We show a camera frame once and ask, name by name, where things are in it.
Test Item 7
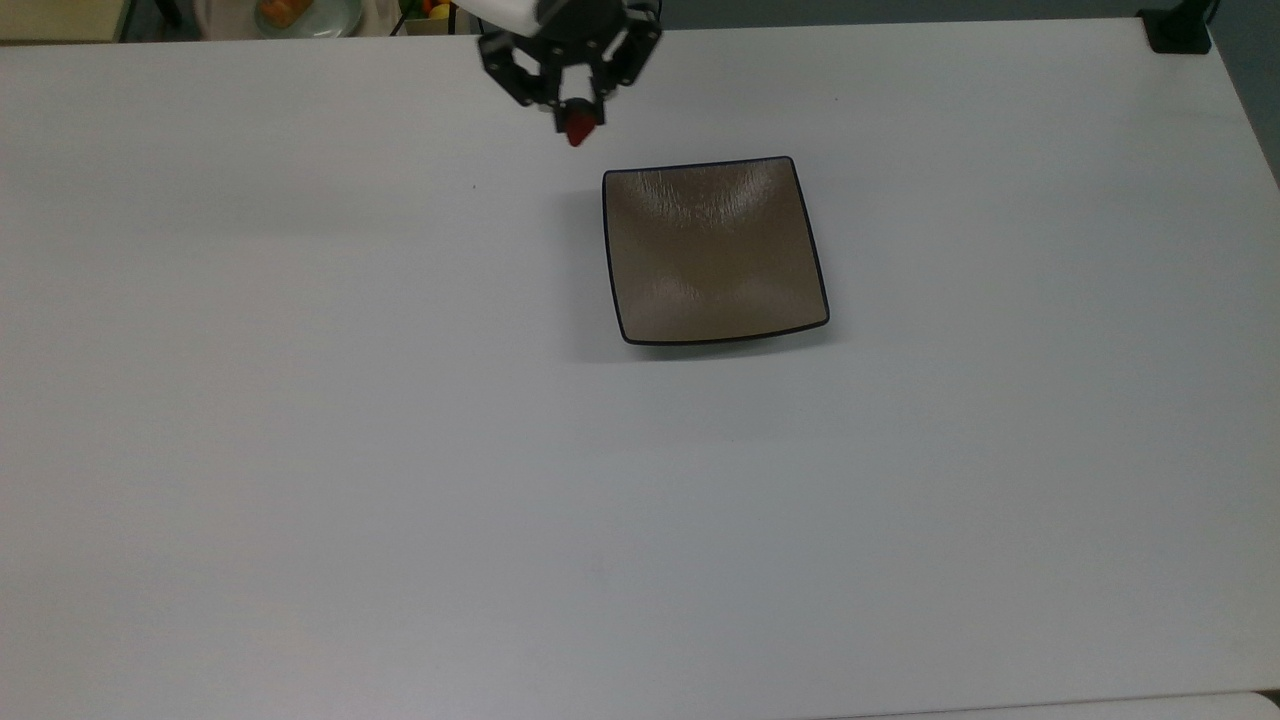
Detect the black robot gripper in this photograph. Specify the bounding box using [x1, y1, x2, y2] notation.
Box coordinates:
[477, 0, 664, 135]

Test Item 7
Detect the square brown ceramic plate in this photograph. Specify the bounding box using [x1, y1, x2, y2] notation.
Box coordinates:
[602, 155, 831, 348]

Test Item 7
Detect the pale round plate with food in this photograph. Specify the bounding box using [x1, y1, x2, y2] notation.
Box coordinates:
[250, 0, 363, 40]

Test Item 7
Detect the beige wooden side table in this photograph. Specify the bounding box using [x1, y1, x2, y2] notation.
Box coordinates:
[0, 0, 136, 44]

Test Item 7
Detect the black table clamp mount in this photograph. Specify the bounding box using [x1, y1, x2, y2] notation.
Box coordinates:
[1138, 0, 1221, 55]

